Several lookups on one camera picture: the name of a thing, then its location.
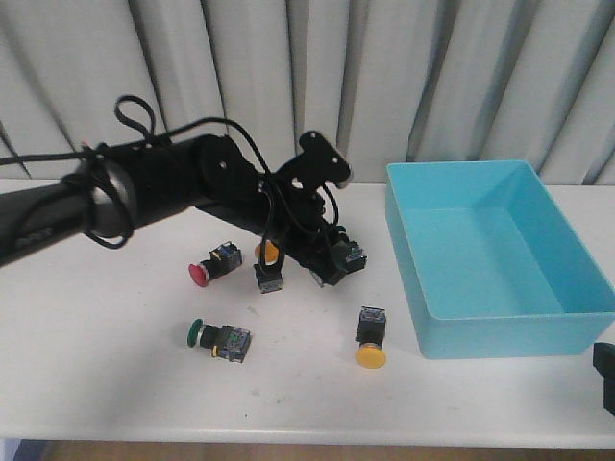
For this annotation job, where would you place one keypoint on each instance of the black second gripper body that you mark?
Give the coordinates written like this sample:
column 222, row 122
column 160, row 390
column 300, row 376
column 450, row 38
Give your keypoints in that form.
column 604, row 363

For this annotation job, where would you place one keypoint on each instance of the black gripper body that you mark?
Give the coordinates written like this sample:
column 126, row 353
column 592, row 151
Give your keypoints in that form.
column 299, row 207

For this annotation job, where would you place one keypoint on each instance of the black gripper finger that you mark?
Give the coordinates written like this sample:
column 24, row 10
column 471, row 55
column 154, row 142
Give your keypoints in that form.
column 271, row 256
column 324, row 248

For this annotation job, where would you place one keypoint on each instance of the yellow push button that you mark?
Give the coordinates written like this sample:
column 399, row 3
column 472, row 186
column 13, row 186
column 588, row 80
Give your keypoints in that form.
column 267, row 283
column 370, row 334

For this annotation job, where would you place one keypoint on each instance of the red push button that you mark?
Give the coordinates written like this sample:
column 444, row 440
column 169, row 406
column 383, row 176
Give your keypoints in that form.
column 326, row 272
column 222, row 260

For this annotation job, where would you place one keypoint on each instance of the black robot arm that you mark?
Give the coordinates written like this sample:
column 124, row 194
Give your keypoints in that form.
column 119, row 189

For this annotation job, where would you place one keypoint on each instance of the blue plastic box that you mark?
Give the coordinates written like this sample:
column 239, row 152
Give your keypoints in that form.
column 490, row 265

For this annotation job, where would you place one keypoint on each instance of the green push button upper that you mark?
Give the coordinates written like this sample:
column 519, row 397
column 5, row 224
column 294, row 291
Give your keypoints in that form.
column 346, row 252

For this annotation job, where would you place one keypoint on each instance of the green push button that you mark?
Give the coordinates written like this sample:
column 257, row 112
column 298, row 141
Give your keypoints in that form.
column 346, row 252
column 227, row 342

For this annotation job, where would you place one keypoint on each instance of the green push button lower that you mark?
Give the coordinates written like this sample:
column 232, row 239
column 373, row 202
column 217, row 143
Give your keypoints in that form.
column 227, row 342

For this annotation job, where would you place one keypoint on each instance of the grey pleated curtain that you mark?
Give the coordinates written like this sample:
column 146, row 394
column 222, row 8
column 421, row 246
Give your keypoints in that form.
column 386, row 81

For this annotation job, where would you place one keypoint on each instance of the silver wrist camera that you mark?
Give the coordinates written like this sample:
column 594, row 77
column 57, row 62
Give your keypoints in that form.
column 320, row 162

